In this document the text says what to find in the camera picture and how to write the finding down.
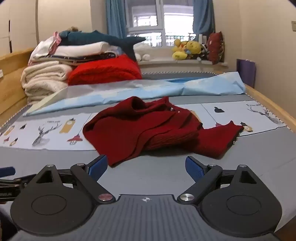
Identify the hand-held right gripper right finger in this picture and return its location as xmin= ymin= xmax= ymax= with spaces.
xmin=177 ymin=156 xmax=258 ymax=205

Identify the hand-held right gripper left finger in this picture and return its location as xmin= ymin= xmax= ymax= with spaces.
xmin=35 ymin=155 xmax=116 ymax=204

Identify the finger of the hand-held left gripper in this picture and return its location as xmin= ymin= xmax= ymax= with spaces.
xmin=0 ymin=166 xmax=16 ymax=178
xmin=0 ymin=175 xmax=37 ymax=189

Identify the dark red knit sweater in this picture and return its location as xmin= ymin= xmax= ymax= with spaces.
xmin=83 ymin=96 xmax=244 ymax=167

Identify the deer print bed sheet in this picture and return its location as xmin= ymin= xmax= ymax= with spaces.
xmin=0 ymin=100 xmax=287 ymax=151

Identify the light blue sheet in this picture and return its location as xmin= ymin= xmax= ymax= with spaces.
xmin=23 ymin=71 xmax=246 ymax=117

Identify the red folded blanket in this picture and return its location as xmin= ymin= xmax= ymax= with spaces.
xmin=68 ymin=55 xmax=143 ymax=86

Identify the cream folded blanket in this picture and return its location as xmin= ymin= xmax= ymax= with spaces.
xmin=20 ymin=61 xmax=74 ymax=103

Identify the purple bag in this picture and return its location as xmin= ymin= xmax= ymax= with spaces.
xmin=236 ymin=59 xmax=257 ymax=88

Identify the dark patterned folded cloth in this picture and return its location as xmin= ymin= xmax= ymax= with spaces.
xmin=50 ymin=51 xmax=117 ymax=63

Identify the white windowsill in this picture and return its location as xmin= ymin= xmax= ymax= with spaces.
xmin=136 ymin=57 xmax=228 ymax=68

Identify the yellow plush toy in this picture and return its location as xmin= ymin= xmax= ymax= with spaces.
xmin=171 ymin=39 xmax=202 ymax=61

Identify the white folded blanket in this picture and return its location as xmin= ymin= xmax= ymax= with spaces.
xmin=30 ymin=36 xmax=121 ymax=63

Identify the white plush toy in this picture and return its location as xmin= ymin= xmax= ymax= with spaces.
xmin=134 ymin=43 xmax=151 ymax=62

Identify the red cushion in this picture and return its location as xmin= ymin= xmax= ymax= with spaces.
xmin=206 ymin=31 xmax=224 ymax=65

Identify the blue shark plush toy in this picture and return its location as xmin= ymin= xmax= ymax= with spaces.
xmin=59 ymin=30 xmax=147 ymax=62

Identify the pink cloth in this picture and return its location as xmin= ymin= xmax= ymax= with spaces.
xmin=50 ymin=32 xmax=63 ymax=52

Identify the white wardrobe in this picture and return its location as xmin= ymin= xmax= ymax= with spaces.
xmin=0 ymin=0 xmax=38 ymax=57

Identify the window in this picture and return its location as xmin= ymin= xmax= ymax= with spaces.
xmin=125 ymin=0 xmax=197 ymax=48

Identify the blue curtain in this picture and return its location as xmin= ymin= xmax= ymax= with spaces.
xmin=192 ymin=0 xmax=215 ymax=36
xmin=106 ymin=0 xmax=127 ymax=40

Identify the wooden bed frame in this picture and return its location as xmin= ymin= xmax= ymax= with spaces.
xmin=0 ymin=47 xmax=296 ymax=139

